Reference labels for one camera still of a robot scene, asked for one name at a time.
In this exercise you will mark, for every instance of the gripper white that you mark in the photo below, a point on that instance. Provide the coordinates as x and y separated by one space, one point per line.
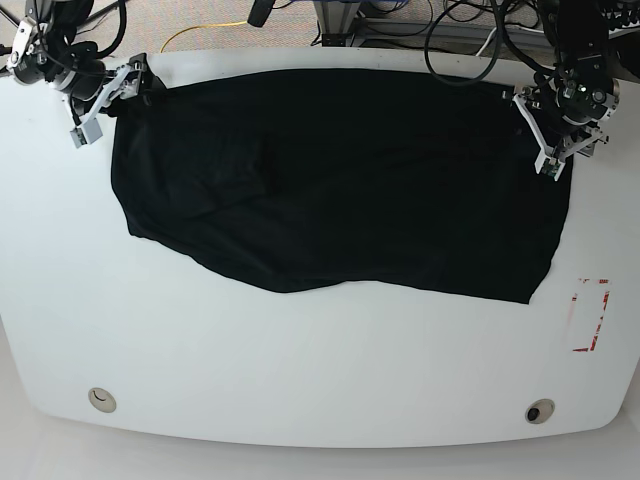
555 152
87 97

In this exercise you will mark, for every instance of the black T-shirt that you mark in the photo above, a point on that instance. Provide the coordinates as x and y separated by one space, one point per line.
303 179

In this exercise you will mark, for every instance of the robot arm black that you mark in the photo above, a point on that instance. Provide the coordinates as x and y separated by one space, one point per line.
45 49
567 102

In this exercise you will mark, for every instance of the red tape rectangle marker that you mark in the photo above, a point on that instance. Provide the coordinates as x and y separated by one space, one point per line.
586 314

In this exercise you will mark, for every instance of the white power strip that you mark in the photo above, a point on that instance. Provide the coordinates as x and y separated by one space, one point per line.
622 19

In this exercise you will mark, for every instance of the aluminium table leg profile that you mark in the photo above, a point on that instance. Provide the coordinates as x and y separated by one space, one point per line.
335 19

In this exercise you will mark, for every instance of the right table cable grommet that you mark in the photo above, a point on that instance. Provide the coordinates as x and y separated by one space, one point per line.
540 411

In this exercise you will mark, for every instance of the table cable grommet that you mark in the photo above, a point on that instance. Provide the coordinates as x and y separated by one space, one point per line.
102 400
540 411

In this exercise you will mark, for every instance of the left table cable grommet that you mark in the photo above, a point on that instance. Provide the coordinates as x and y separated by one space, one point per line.
102 400

